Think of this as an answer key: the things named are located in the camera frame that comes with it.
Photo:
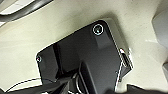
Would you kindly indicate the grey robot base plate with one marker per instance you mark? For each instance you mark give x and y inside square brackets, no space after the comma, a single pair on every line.
[90,56]

